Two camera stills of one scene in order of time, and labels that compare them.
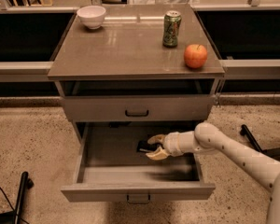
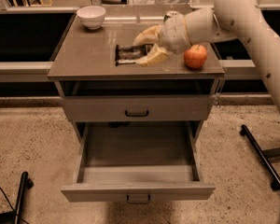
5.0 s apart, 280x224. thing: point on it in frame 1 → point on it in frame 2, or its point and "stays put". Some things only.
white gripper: [172, 145] → [175, 32]
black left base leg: [14, 217] stays put
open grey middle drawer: [111, 169] stays put
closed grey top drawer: [138, 108] stays put
